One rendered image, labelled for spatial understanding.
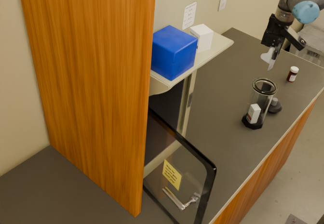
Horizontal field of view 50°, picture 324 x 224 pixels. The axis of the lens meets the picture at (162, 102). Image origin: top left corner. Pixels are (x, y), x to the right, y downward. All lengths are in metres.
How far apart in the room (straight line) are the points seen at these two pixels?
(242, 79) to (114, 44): 1.20
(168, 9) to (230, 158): 0.78
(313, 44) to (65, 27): 3.07
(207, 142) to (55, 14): 0.87
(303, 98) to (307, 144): 1.21
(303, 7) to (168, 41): 0.53
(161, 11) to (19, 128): 0.76
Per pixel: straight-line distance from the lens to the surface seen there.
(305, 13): 1.27
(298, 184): 2.82
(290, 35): 1.44
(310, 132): 3.26
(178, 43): 0.91
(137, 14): 0.76
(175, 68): 0.90
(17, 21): 1.22
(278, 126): 1.74
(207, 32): 1.03
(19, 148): 1.50
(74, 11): 0.93
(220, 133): 1.61
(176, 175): 1.06
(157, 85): 0.93
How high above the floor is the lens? 2.08
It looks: 42 degrees down
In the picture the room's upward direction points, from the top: 6 degrees clockwise
